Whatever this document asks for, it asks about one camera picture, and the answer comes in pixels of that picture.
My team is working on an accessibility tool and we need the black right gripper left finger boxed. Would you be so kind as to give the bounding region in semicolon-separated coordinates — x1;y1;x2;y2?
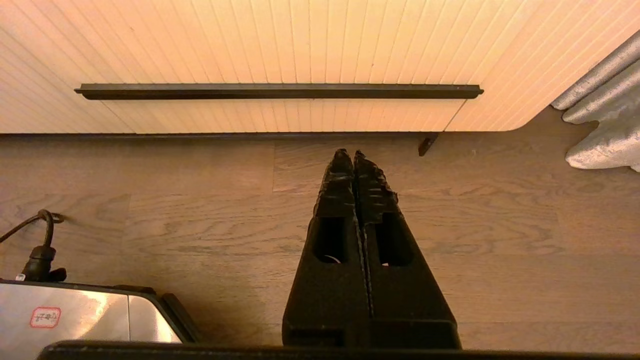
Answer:
282;148;372;349

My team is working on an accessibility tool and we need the silver robot base cover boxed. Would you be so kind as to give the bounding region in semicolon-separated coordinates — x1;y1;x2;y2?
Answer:
0;280;201;359

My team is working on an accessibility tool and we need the white ribbed pull-out drawer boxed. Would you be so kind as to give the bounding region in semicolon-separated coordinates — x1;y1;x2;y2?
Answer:
0;0;533;135

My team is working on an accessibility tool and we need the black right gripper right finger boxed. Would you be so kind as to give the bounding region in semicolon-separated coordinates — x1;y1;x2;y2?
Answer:
353;149;462;350

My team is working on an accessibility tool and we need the black metal bracket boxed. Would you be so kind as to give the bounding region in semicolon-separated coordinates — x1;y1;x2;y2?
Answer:
418;132;441;157

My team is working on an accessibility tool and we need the grey curtain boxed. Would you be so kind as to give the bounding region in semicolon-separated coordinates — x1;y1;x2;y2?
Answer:
551;31;640;174

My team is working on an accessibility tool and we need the black handle rail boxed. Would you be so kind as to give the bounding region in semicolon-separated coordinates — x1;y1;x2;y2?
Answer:
74;83;485;101

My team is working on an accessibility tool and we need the white TV cabinet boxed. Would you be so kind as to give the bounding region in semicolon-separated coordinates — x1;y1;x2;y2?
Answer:
445;0;640;133

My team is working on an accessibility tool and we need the black plug with cable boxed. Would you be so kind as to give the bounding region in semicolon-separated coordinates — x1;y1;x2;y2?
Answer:
0;208;68;283

